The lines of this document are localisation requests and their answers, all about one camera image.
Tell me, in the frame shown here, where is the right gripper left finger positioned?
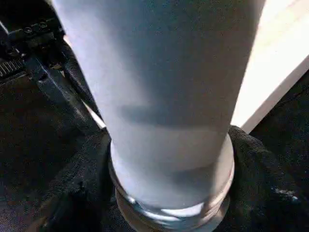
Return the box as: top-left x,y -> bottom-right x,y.
45,132 -> 131,232

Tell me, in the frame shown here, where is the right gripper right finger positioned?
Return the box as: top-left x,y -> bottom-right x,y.
217,126 -> 309,232

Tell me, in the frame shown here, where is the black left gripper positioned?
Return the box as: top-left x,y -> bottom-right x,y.
0,21 -> 102,136

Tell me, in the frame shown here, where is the white plastic table leg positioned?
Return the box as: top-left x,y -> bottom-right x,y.
51,0 -> 269,213

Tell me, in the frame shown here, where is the white plastic table top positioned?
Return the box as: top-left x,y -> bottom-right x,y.
63,0 -> 309,232

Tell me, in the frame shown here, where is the black table mat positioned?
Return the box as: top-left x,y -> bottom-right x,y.
0,0 -> 309,232

